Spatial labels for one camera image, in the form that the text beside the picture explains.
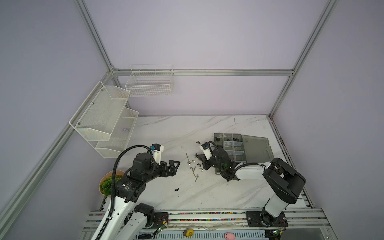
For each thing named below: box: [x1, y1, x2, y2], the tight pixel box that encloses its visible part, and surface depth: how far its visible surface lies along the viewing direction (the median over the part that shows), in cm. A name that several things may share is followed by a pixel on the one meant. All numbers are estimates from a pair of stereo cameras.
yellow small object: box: [183, 228, 194, 237], surface depth 70 cm
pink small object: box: [224, 232, 236, 240], surface depth 70 cm
